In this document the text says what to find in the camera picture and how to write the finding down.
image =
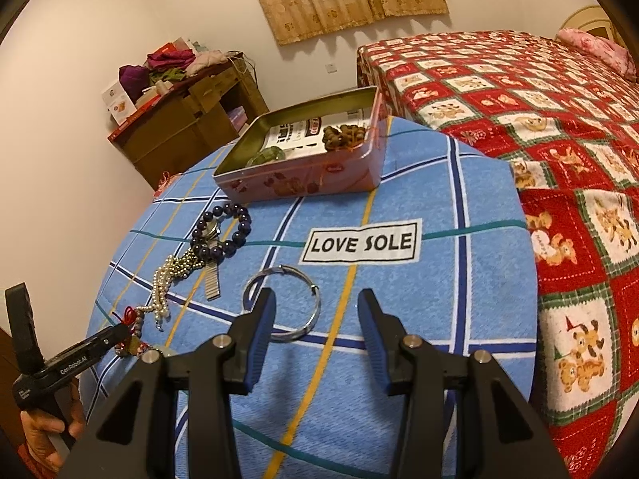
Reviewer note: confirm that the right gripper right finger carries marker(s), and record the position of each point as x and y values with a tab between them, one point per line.
499	435

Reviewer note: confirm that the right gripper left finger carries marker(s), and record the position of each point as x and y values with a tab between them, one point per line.
133	435

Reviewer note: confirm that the red knot cord pendant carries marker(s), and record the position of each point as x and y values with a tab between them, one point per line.
133	346

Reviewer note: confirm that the silver wrist watch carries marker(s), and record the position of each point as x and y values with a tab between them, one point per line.
212	239

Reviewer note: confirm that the person's left hand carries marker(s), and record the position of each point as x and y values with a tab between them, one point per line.
39	426

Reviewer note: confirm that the blue plaid table cloth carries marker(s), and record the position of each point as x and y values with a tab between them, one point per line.
443	243

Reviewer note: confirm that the clothes heap on floor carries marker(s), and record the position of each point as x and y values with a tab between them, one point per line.
165	181

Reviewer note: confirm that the white product box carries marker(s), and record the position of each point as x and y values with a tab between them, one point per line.
118	103

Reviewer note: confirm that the red flat box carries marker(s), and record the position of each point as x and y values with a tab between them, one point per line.
144	112

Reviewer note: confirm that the brown wooden desk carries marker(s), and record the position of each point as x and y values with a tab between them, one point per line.
201	115

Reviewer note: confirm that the red patchwork bed quilt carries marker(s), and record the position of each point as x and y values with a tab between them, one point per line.
568	125

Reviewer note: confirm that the pink metal tin box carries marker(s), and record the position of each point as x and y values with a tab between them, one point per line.
350	169

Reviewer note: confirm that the white printed paper card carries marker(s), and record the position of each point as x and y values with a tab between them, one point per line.
319	135

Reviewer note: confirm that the pile of clothes on desk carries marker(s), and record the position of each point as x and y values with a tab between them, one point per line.
169	63

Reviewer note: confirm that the pink pillow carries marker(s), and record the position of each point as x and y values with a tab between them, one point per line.
613	55

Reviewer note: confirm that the cream wooden headboard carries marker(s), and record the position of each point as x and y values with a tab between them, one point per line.
594	20

